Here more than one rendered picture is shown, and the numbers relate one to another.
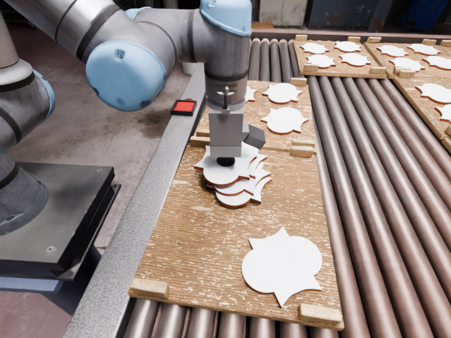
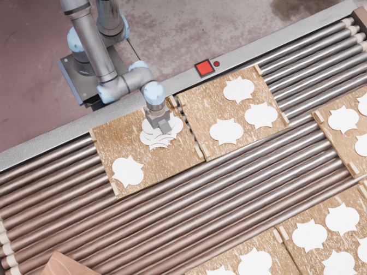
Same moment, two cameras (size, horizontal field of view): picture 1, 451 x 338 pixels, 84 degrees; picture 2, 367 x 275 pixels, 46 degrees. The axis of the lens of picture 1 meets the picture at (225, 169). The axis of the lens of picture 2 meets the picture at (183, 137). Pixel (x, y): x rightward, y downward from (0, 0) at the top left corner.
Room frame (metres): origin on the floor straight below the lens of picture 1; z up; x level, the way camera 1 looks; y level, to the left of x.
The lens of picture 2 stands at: (0.12, -0.67, 2.72)
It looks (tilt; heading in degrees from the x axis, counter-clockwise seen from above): 69 degrees down; 57
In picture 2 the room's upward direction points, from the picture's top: straight up
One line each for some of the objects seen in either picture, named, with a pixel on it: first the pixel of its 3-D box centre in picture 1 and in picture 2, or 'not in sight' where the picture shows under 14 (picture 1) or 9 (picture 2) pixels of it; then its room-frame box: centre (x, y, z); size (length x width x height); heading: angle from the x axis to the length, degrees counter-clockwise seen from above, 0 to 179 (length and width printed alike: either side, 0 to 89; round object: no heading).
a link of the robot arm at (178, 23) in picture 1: (160, 39); (138, 78); (0.42, 0.10, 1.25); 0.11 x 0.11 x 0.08; 85
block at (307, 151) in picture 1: (301, 151); (198, 152); (0.51, -0.20, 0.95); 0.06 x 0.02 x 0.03; 82
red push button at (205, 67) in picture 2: (184, 108); (204, 68); (0.77, 0.14, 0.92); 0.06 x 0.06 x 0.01; 83
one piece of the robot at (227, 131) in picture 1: (237, 123); (159, 118); (0.42, -0.02, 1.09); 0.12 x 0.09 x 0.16; 89
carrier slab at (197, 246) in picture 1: (242, 210); (146, 145); (0.33, -0.04, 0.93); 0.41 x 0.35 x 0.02; 172
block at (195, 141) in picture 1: (201, 142); (173, 101); (0.55, 0.07, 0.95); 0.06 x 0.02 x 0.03; 82
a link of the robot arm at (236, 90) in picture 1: (226, 85); (155, 105); (0.42, 0.00, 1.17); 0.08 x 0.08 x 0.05
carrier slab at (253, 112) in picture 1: (258, 109); (232, 111); (0.75, -0.11, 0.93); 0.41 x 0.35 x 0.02; 170
